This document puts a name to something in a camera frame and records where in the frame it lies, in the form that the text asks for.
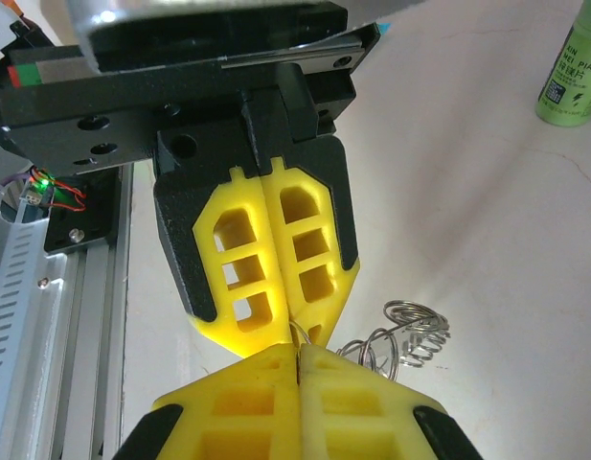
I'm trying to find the green cylindrical bottle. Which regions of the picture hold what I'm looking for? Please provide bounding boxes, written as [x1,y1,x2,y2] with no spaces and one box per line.
[536,0,591,128]

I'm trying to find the perforated grey cable tray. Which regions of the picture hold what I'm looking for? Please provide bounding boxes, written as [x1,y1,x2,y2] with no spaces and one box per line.
[0,205,61,460]

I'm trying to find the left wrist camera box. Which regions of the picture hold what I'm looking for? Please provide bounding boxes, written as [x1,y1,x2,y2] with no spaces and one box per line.
[74,0,423,73]

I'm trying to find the aluminium front rail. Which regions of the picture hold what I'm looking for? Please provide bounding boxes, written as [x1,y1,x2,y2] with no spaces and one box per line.
[35,162,136,460]

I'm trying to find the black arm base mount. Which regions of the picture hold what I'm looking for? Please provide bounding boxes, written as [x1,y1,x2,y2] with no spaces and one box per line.
[43,170,118,255]

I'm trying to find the silver split keyring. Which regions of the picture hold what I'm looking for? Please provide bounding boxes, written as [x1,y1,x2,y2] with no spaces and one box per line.
[288,319,316,347]

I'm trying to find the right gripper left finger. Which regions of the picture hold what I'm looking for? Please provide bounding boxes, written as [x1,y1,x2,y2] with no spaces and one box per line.
[112,343,304,460]

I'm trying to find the metal plate with key rings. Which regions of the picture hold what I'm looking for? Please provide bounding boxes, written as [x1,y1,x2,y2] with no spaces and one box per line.
[336,299,452,382]

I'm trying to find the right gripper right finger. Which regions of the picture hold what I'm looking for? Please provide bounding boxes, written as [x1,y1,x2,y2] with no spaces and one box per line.
[298,344,484,460]

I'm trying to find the circuit board with wires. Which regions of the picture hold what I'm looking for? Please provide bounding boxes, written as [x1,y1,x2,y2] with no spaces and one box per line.
[19,165,90,213]

